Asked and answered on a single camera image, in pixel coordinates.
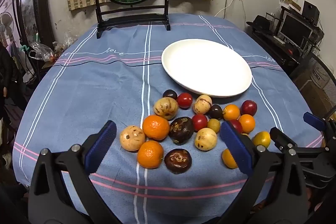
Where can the dark red plum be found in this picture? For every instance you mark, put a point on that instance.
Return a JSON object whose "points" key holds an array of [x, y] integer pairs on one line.
{"points": [[248, 107]]}

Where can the white round plate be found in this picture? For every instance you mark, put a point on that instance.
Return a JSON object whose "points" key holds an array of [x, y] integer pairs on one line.
{"points": [[204, 66]]}

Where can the black mesh chair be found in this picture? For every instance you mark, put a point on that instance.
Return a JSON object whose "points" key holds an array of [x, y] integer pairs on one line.
{"points": [[320, 77]]}

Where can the orange mandarin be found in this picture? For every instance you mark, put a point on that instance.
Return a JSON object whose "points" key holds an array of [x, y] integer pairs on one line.
{"points": [[150, 154], [156, 127]]}

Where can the black hat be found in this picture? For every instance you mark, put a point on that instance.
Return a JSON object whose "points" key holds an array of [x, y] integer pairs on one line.
{"points": [[260, 24]]}

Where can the plastic bag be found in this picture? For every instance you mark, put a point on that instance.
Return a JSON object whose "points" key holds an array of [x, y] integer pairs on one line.
{"points": [[42, 52]]}

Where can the small orange citrus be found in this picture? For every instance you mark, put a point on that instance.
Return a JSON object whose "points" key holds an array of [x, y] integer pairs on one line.
{"points": [[247, 123], [227, 158], [231, 112]]}

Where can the computer monitor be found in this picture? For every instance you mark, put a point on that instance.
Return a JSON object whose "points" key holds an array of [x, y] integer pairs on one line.
{"points": [[294, 28]]}

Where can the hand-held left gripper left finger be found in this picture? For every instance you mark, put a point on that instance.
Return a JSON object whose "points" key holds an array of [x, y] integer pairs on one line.
{"points": [[101, 146]]}

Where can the yellow green citrus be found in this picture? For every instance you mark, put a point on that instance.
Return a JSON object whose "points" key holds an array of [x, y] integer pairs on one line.
{"points": [[262, 139]]}

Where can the blue striped tablecloth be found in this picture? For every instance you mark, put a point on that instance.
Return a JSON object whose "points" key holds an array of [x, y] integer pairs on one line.
{"points": [[92, 98]]}

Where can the white keyboard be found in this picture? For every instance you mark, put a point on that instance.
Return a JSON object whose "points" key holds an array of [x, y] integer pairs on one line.
{"points": [[279, 39]]}

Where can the small yellow green fruit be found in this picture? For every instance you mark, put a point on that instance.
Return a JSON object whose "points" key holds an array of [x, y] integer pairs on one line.
{"points": [[214, 125]]}

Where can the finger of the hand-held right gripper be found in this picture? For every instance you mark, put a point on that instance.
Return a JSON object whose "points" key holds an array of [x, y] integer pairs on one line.
{"points": [[313, 121], [279, 136]]}

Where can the tan spotted round fruit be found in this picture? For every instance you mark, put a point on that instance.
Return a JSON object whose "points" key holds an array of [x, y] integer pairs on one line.
{"points": [[202, 104], [132, 138], [206, 138], [166, 108]]}

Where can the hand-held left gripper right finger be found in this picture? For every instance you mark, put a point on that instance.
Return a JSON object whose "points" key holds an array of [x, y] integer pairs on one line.
{"points": [[235, 145]]}

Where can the black computer desk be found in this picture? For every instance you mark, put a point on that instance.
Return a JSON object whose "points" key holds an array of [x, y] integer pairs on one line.
{"points": [[273, 53]]}

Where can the dark purple plum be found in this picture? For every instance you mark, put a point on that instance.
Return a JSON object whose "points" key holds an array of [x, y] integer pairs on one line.
{"points": [[215, 111], [169, 94]]}

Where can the long flat cardboard box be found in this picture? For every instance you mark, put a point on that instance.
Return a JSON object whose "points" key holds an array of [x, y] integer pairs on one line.
{"points": [[291, 3]]}

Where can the dark purple mangosteen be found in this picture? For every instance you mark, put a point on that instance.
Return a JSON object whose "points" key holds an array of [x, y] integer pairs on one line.
{"points": [[178, 161], [182, 130]]}

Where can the black speaker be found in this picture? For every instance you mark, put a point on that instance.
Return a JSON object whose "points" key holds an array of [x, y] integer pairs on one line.
{"points": [[311, 10]]}

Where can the electric fan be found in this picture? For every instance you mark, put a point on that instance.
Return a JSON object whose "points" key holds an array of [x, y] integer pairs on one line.
{"points": [[6, 26]]}

